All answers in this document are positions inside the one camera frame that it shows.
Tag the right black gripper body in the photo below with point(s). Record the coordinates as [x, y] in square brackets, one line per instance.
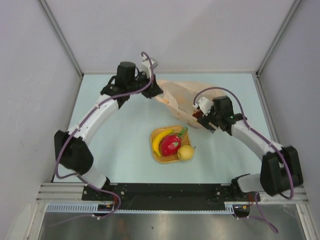
[213, 117]

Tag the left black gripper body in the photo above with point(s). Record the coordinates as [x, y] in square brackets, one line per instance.
[147, 93]

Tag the dark red fake grapes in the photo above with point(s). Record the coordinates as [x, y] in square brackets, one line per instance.
[197, 113]

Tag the translucent orange plastic bag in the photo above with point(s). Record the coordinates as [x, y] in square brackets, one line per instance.
[178, 97]

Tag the yellow fake banana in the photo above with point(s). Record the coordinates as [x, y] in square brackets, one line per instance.
[157, 140]

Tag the yellow fake lemon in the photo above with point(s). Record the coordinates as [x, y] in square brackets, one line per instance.
[185, 152]

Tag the red fake fruit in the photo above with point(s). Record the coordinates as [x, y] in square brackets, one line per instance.
[172, 142]

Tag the woven bamboo tray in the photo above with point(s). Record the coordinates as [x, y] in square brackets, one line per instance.
[172, 158]

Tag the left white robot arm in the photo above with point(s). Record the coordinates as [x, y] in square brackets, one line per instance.
[72, 146]

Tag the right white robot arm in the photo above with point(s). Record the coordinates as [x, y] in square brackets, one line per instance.
[280, 166]

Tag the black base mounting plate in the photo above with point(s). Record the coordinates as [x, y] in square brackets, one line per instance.
[187, 197]

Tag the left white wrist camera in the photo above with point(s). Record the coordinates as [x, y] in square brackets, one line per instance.
[146, 66]

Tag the right aluminium corner post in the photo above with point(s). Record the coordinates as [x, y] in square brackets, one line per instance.
[279, 35]

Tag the aluminium corner post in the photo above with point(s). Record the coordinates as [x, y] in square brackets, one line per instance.
[48, 13]
[279, 35]

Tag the left aluminium corner post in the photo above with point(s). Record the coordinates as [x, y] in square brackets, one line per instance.
[48, 13]

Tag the aluminium frame rail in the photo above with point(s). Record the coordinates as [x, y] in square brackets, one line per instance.
[72, 193]

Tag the white slotted cable duct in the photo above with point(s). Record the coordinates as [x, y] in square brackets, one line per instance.
[96, 208]

